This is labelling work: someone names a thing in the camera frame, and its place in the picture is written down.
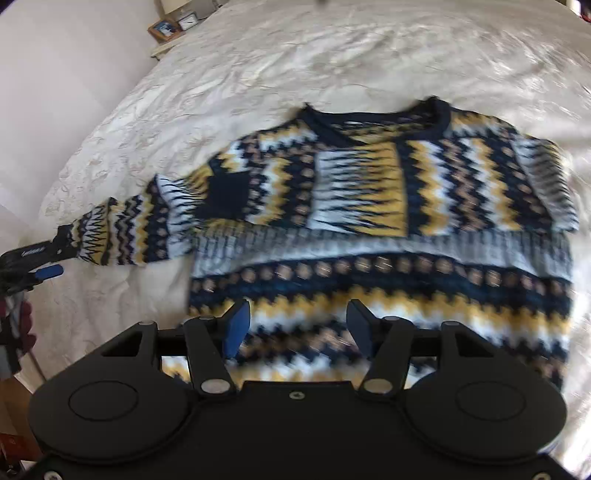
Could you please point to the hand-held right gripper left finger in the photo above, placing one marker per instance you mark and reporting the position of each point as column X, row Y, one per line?
column 236, row 325

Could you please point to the small alarm clock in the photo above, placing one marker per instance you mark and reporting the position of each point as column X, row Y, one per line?
column 188, row 21

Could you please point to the navy yellow patterned knit sweater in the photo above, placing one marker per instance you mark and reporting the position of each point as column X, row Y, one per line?
column 369, row 221

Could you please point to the white embroidered bedspread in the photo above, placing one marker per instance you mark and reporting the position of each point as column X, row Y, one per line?
column 323, row 60

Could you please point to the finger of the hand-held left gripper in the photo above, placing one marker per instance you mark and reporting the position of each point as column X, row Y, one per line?
column 48, row 272
column 62, row 242

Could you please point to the dark red cloth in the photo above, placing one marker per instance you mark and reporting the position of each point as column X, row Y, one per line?
column 21, row 327

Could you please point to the white bedside table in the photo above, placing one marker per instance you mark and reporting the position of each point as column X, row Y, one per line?
column 159, row 50

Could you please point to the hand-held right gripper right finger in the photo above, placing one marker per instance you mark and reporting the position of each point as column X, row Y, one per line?
column 360, row 325

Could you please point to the wooden picture frame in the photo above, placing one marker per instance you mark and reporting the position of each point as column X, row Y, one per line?
column 164, row 30

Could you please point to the cream table lamp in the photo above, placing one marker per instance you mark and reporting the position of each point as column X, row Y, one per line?
column 184, row 7

